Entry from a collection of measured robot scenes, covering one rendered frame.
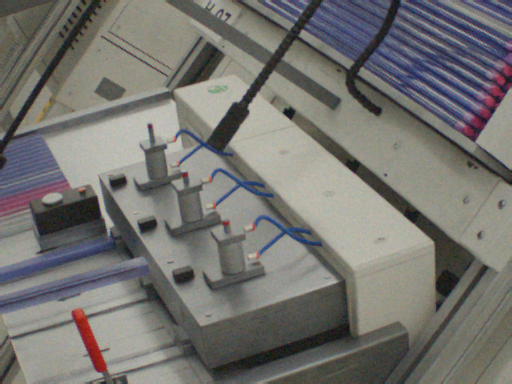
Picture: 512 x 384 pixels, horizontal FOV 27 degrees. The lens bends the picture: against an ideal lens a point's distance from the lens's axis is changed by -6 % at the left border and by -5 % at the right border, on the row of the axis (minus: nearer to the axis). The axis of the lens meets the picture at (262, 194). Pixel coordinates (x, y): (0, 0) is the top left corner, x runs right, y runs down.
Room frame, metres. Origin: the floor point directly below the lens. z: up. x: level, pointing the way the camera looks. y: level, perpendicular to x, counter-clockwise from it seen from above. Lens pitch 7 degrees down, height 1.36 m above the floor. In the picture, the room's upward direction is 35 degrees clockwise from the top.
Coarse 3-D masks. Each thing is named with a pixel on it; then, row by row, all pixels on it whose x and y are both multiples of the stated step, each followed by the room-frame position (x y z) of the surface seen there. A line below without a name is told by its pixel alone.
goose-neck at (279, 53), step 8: (312, 0) 0.97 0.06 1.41; (320, 0) 0.97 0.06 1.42; (312, 8) 0.97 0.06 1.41; (304, 16) 0.97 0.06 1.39; (296, 24) 0.97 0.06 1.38; (304, 24) 0.98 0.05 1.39; (288, 32) 0.98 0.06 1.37; (296, 32) 0.97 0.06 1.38; (288, 40) 0.97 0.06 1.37; (280, 48) 0.97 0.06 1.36; (288, 48) 0.98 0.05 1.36; (272, 56) 0.97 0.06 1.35; (280, 56) 0.97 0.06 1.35; (272, 64) 0.97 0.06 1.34; (264, 72) 0.97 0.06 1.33; (256, 80) 0.97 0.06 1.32; (264, 80) 0.98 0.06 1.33; (256, 88) 0.97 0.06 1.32; (248, 96) 0.97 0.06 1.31; (240, 104) 0.97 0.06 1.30; (248, 104) 0.98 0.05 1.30
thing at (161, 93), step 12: (132, 96) 1.52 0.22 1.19; (144, 96) 1.51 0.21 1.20; (156, 96) 1.52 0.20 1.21; (168, 96) 1.53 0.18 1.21; (96, 108) 1.49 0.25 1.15; (108, 108) 1.49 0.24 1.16; (120, 108) 1.50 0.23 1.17; (132, 108) 1.51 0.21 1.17; (48, 120) 1.47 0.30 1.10; (60, 120) 1.46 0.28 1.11; (72, 120) 1.47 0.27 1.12; (84, 120) 1.48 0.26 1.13; (24, 132) 1.44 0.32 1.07; (36, 132) 1.45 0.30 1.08; (48, 132) 1.46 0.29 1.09
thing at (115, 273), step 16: (96, 272) 0.90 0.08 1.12; (112, 272) 0.90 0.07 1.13; (128, 272) 0.91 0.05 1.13; (144, 272) 0.92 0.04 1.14; (32, 288) 0.88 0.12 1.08; (48, 288) 0.88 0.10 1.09; (64, 288) 0.89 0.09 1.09; (80, 288) 0.89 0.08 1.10; (0, 304) 0.86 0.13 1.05; (16, 304) 0.87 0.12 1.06; (32, 304) 0.88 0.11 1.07
